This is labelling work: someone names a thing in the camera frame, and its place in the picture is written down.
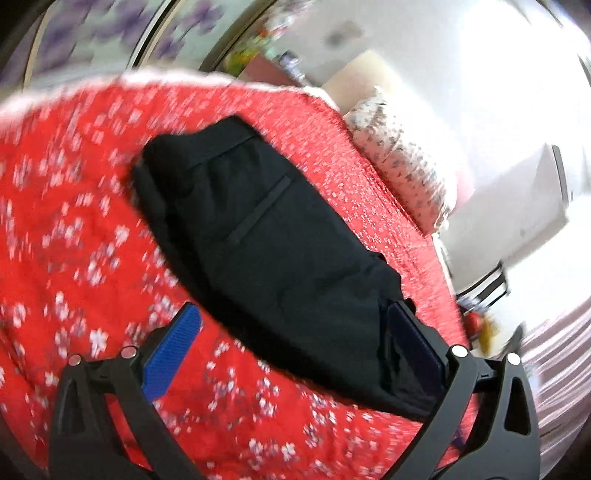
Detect black pants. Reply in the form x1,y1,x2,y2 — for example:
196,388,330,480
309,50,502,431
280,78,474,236
132,116,437,421

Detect floral sliding wardrobe door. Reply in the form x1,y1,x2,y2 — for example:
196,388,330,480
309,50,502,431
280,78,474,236
1,1,270,91

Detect floral white pillow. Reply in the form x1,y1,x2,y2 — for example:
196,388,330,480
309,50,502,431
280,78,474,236
345,86,458,235

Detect cream pink headboard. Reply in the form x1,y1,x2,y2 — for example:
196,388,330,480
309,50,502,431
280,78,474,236
322,49,400,114

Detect left bedside table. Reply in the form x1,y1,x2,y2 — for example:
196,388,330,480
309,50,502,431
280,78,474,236
238,51,311,87

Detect red and yellow items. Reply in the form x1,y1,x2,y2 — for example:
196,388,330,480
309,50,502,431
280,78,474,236
463,311,499,355

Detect pink striped curtain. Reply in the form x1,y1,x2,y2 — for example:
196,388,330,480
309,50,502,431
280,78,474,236
522,301,590,478

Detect black chair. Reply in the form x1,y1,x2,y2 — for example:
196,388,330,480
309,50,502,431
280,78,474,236
454,262,528,356

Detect red floral bedspread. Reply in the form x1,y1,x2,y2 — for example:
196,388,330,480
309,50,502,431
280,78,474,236
1,70,466,479

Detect plush toy stack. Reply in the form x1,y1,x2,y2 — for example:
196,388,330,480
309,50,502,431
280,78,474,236
221,1,301,77

